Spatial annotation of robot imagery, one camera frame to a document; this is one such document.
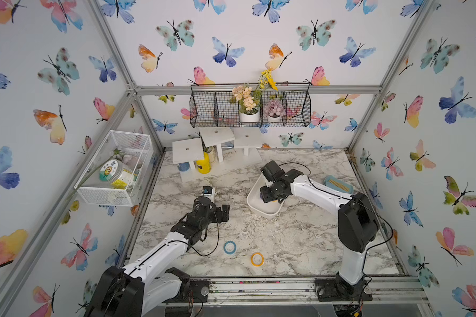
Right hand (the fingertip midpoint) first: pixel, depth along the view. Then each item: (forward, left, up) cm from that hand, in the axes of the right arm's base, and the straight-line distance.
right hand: (268, 193), depth 90 cm
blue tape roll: (-20, +14, -9) cm, 26 cm away
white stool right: (+30, +11, +6) cm, 32 cm away
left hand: (-7, +20, +1) cm, 21 cm away
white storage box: (-5, -1, -7) cm, 8 cm away
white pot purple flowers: (+27, -1, +25) cm, 37 cm away
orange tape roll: (-26, +2, -9) cm, 28 cm away
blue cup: (+16, +44, -4) cm, 47 cm away
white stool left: (+19, +40, +6) cm, 45 cm away
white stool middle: (+23, +25, +12) cm, 36 cm away
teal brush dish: (+13, -37, -10) cm, 41 cm away
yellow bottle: (+16, +33, -2) cm, 37 cm away
